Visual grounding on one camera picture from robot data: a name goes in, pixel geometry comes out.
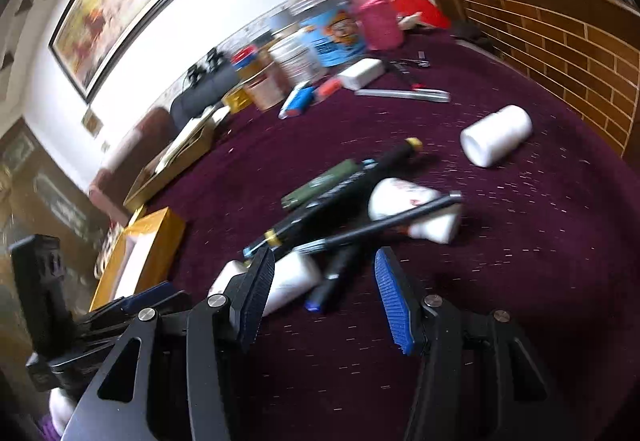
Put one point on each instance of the pink bottle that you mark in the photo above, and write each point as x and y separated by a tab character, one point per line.
377	18

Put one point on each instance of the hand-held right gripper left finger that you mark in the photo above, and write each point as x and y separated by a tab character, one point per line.
256	301

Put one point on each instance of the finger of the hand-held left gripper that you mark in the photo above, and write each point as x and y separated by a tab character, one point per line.
150	293

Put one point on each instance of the green lighter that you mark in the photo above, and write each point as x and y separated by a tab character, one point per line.
320	183

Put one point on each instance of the white paper booklet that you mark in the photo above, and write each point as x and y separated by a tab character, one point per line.
187	141

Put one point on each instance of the clear jar with red lid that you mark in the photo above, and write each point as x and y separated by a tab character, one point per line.
330	31

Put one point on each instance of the white plastic tub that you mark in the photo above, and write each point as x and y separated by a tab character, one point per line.
296	58

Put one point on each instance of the person's left hand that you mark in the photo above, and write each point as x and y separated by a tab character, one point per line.
61	411

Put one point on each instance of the gold tray with white bottom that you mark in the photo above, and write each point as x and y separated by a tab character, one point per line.
135	256

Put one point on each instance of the black marker with yellow cap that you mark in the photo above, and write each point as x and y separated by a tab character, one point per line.
350	188

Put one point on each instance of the brown cardboard box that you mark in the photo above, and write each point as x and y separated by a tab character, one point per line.
165	176

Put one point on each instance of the black marker with blue cap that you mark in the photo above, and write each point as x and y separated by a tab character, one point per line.
330	278

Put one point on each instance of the dark cloth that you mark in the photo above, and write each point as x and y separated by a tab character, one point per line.
472	35

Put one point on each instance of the brown armchair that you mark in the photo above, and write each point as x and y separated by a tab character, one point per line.
130	156

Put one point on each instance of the stack of tape rolls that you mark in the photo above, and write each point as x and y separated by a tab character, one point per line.
246	58

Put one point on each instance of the small black pliers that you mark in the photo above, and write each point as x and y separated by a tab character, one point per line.
412	64

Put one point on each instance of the black leather sofa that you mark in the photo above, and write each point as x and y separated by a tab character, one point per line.
205	98

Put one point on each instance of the red box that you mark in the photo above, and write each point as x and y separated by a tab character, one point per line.
417	3

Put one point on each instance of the dark wooden door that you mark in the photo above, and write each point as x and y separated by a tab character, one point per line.
45	191

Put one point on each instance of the silver utility knife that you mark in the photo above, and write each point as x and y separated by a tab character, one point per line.
405	94

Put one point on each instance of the wooden brick-pattern panel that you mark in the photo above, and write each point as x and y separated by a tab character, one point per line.
550	41

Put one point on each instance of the white charger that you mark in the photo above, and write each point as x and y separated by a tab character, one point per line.
360	73

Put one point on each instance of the white bottle with red label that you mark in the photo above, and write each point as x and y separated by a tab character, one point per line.
400	196

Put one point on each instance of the thin black pen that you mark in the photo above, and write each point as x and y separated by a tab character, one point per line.
380	223

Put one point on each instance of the plain white bottle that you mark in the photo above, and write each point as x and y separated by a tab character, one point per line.
495	136
292	278

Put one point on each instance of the black marker with light-blue cap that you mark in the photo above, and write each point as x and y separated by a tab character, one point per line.
252	251

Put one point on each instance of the small gold wall plaque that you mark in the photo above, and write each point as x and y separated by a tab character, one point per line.
92	121

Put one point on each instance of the white and blue tube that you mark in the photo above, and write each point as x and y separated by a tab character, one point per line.
296	100

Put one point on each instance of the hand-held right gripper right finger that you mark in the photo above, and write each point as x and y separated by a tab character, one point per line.
395	303

